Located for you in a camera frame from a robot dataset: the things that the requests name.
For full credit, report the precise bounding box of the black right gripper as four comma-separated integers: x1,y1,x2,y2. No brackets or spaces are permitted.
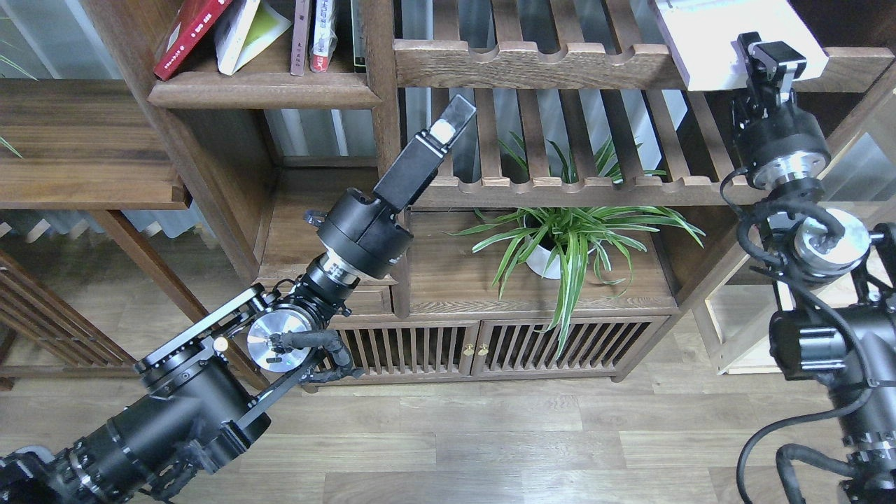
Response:
731,31,831,188

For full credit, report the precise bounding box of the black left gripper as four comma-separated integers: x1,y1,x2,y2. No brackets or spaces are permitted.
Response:
313,95,477,281

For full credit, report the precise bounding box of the white lavender book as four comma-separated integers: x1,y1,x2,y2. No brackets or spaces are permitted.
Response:
650,1,829,90

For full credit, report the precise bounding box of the yellow green cover book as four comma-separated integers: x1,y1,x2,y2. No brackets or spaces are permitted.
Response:
214,1,292,76

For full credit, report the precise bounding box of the red cover book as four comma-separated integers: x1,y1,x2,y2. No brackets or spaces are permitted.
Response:
154,0,232,81

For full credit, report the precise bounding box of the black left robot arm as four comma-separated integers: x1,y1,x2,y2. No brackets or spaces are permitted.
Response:
2,95,476,503

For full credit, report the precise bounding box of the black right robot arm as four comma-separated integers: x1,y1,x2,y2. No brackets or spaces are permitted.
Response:
731,32,895,503

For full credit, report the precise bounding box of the light wooden shelf unit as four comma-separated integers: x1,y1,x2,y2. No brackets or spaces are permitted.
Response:
692,90,894,375

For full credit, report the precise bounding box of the dark upright book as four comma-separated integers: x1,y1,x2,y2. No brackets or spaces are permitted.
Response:
350,0,367,74

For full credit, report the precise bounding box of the red white upright book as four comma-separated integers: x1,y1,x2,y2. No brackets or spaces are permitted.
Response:
309,0,338,73

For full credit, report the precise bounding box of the white plant pot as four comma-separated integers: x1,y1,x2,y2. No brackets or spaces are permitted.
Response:
525,244,562,280

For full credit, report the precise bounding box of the green spider plant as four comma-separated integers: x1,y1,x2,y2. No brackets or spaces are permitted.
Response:
448,130,707,361

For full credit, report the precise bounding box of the dark wooden bookshelf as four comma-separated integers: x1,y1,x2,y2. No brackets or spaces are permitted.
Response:
82,0,896,393

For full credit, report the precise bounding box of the maroon upright book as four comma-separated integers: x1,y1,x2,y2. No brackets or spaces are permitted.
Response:
289,0,314,76

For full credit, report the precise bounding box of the dark wooden side table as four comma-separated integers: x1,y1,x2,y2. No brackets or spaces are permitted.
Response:
0,78,271,391

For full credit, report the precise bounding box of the dark slatted wooden rack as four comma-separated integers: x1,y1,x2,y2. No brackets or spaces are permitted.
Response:
1,253,136,391

